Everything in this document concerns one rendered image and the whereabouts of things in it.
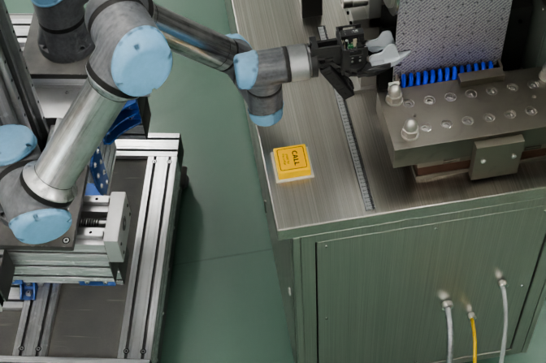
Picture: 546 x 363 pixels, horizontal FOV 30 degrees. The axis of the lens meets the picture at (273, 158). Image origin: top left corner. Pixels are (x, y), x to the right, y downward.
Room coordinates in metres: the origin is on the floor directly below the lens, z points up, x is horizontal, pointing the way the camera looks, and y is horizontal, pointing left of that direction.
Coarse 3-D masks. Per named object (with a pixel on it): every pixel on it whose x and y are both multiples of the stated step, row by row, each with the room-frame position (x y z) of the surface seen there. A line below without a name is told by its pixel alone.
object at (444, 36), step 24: (504, 0) 1.46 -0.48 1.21; (408, 24) 1.44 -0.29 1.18; (432, 24) 1.44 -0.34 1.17; (456, 24) 1.45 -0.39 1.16; (480, 24) 1.45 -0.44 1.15; (504, 24) 1.46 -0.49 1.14; (408, 48) 1.44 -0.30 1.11; (432, 48) 1.44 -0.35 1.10; (456, 48) 1.45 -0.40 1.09; (480, 48) 1.45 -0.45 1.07; (408, 72) 1.44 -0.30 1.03
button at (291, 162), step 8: (304, 144) 1.35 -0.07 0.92; (280, 152) 1.33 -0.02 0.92; (288, 152) 1.33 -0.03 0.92; (296, 152) 1.33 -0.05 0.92; (304, 152) 1.33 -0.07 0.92; (280, 160) 1.31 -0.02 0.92; (288, 160) 1.31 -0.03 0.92; (296, 160) 1.31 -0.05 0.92; (304, 160) 1.30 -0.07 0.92; (280, 168) 1.29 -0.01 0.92; (288, 168) 1.29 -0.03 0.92; (296, 168) 1.28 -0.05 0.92; (304, 168) 1.28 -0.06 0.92; (280, 176) 1.27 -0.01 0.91; (288, 176) 1.28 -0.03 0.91; (296, 176) 1.28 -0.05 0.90
